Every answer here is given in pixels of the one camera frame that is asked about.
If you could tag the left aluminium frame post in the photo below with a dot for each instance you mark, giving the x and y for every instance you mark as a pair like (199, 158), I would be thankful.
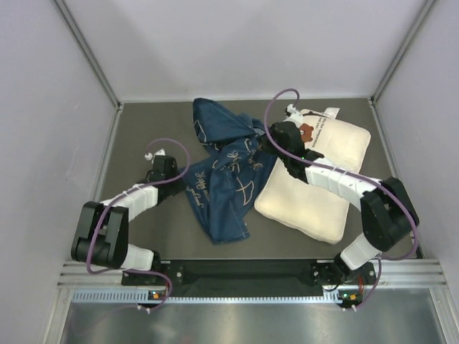
(69, 19)

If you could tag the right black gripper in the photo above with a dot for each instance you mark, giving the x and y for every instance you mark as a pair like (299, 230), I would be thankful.
(265, 145)

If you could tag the grey slotted cable duct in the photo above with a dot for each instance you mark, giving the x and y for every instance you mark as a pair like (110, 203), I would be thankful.
(152, 297)

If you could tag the white pillow care label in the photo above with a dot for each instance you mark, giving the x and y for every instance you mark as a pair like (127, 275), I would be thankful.
(331, 112)

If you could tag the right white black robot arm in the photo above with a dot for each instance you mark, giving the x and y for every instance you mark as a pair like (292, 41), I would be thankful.
(387, 213)

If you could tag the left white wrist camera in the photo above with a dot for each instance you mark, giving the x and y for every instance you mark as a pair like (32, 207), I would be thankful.
(150, 156)

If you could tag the cream pillow with bear print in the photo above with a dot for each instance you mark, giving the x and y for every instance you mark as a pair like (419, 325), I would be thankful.
(319, 206)

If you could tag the aluminium front frame rail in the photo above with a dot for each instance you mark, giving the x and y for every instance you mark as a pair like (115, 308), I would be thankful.
(410, 273)

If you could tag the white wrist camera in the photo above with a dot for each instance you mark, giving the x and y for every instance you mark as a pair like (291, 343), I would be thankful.
(150, 156)
(293, 115)

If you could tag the aluminium frame post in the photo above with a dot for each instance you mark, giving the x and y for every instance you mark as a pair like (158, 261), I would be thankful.
(69, 19)
(410, 113)

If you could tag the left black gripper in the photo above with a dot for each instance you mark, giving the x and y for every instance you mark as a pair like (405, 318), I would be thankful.
(179, 188)

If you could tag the dark blue embroidered pillowcase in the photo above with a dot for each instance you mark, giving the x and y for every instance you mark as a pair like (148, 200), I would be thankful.
(222, 188)

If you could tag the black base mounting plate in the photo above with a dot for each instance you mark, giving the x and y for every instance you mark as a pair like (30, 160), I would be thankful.
(310, 272)

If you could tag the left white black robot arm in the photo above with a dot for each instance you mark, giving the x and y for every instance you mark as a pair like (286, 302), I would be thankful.
(102, 229)

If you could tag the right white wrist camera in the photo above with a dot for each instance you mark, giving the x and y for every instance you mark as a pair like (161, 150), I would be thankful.
(293, 115)

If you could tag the right aluminium frame post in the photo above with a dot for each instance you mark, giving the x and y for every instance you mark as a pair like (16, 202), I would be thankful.
(410, 113)

